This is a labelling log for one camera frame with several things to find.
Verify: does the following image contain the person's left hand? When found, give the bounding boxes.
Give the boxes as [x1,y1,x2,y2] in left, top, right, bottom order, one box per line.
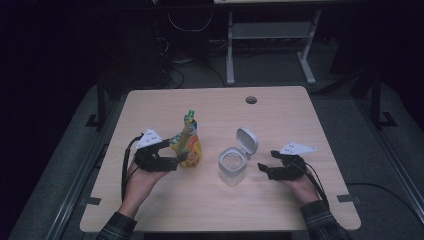
[123,159,168,214]

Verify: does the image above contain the black tangled floor cables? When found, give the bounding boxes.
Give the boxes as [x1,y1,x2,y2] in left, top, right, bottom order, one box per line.
[159,36,228,89]

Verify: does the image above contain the black metal stand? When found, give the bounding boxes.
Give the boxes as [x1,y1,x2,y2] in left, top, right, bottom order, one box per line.
[369,69,398,130]
[85,75,108,130]

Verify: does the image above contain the black floor cable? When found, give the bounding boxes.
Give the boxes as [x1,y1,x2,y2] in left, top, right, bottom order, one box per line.
[345,181,424,225]

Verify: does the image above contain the clear container with grey lid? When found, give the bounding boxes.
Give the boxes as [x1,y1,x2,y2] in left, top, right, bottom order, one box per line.
[217,127,259,187]

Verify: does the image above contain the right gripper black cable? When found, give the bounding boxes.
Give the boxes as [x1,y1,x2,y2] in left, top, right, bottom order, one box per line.
[303,161,331,208]

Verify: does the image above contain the person's right hand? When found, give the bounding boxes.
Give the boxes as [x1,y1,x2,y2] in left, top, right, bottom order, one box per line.
[282,166,322,207]

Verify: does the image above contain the white metal desk frame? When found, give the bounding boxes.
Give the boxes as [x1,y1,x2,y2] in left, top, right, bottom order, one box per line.
[213,0,323,86]

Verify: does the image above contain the white hanging cable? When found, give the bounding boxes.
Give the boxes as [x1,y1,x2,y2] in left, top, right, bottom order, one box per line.
[167,11,214,34]

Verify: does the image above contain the yellow printed seasoning bag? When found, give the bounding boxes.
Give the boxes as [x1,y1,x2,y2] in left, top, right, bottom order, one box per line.
[169,109,203,169]

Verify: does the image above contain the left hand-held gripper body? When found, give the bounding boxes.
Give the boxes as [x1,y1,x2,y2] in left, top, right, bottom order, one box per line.
[133,128,181,173]

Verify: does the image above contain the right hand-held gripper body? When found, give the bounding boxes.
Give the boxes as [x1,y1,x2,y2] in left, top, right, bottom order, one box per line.
[265,141,318,182]

